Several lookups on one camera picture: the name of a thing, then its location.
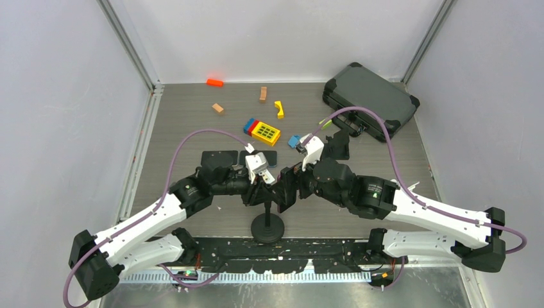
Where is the purple phone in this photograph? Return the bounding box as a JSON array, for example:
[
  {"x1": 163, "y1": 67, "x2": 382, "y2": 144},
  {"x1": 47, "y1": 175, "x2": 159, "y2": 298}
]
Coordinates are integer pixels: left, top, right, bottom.
[{"x1": 277, "y1": 167, "x2": 298, "y2": 213}]

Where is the black round-base pole stand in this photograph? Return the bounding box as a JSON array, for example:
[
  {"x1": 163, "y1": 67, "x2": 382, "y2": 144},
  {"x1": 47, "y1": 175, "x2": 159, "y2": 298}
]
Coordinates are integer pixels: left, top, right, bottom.
[{"x1": 250, "y1": 201, "x2": 285, "y2": 244}]

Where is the teal-edged phone black screen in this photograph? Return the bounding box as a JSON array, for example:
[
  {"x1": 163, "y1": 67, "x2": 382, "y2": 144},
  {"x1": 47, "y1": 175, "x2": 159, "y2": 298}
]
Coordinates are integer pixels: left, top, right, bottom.
[{"x1": 239, "y1": 150, "x2": 278, "y2": 168}]

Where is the silver phone black screen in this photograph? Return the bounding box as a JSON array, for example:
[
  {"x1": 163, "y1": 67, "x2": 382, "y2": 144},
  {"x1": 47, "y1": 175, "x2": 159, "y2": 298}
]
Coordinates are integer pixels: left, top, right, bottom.
[{"x1": 200, "y1": 150, "x2": 239, "y2": 167}]

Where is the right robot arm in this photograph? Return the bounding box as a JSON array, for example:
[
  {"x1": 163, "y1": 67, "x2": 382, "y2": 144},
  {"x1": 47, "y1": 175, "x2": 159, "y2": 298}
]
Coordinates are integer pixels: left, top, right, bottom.
[{"x1": 278, "y1": 158, "x2": 506, "y2": 273}]

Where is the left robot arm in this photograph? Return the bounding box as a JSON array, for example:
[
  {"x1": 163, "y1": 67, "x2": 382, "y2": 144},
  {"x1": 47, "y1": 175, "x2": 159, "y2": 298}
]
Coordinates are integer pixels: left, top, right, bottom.
[{"x1": 65, "y1": 164, "x2": 283, "y2": 301}]

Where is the black folding phone stand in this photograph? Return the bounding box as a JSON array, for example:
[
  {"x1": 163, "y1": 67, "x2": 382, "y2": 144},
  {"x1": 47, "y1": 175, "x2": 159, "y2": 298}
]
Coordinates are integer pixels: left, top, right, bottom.
[{"x1": 321, "y1": 130, "x2": 350, "y2": 160}]

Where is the small blue block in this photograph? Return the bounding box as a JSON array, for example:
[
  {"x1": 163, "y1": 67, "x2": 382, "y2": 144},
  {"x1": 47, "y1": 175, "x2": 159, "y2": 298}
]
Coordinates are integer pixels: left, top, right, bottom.
[{"x1": 288, "y1": 135, "x2": 301, "y2": 149}]

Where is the green block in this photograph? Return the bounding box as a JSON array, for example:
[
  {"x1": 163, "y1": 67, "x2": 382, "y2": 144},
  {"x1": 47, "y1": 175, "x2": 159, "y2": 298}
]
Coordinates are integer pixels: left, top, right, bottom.
[{"x1": 319, "y1": 119, "x2": 332, "y2": 130}]

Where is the yellow red blue block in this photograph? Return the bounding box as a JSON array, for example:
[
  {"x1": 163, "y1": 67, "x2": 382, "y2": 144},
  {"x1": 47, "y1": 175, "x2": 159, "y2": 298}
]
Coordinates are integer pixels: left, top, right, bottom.
[{"x1": 243, "y1": 118, "x2": 281, "y2": 146}]

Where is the yellow curved block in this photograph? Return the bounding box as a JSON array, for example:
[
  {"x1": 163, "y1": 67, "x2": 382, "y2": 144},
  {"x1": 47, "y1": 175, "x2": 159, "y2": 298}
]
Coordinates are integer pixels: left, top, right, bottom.
[{"x1": 274, "y1": 101, "x2": 285, "y2": 119}]

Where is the tan wooden block upright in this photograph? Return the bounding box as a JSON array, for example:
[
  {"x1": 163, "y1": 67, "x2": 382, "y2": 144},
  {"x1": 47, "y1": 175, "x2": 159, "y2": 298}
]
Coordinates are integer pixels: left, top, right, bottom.
[{"x1": 259, "y1": 87, "x2": 267, "y2": 102}]

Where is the black hard case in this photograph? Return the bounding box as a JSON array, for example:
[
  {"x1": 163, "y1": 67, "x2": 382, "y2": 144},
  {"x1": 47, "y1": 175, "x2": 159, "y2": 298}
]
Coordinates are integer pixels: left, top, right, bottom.
[{"x1": 322, "y1": 62, "x2": 420, "y2": 142}]

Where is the orange red block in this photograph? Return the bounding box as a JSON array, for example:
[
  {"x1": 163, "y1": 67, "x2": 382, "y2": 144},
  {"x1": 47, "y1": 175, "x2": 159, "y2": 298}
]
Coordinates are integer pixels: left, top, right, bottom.
[{"x1": 206, "y1": 79, "x2": 224, "y2": 87}]

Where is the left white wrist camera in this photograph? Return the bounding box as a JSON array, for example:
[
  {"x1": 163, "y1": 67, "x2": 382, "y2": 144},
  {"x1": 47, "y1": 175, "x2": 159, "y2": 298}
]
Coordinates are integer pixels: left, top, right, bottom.
[{"x1": 244, "y1": 143, "x2": 276, "y2": 185}]

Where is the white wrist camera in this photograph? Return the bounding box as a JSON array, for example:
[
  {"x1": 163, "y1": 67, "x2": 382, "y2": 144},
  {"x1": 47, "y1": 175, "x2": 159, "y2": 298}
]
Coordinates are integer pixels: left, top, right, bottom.
[
  {"x1": 244, "y1": 143, "x2": 276, "y2": 185},
  {"x1": 300, "y1": 134, "x2": 325, "y2": 171}
]

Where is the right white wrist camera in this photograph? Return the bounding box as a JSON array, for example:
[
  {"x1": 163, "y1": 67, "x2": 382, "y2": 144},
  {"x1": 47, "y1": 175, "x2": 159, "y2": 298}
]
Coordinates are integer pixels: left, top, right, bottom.
[{"x1": 300, "y1": 134, "x2": 325, "y2": 171}]

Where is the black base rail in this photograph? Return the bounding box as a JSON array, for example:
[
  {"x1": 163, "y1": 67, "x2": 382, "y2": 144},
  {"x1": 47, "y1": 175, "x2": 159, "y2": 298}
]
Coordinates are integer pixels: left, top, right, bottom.
[{"x1": 106, "y1": 236, "x2": 473, "y2": 286}]

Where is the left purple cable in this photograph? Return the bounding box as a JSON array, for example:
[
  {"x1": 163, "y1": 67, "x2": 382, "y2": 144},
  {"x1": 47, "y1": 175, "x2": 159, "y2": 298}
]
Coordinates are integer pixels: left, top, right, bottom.
[{"x1": 62, "y1": 129, "x2": 256, "y2": 308}]

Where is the purple cable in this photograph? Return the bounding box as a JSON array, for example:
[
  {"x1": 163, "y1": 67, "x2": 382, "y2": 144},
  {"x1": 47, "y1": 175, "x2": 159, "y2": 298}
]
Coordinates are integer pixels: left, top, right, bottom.
[
  {"x1": 302, "y1": 106, "x2": 528, "y2": 256},
  {"x1": 62, "y1": 129, "x2": 256, "y2": 308}
]

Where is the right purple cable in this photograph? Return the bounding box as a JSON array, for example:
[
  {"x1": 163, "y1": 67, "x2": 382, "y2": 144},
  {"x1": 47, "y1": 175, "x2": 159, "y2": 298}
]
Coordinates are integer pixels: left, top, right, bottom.
[{"x1": 302, "y1": 106, "x2": 528, "y2": 256}]

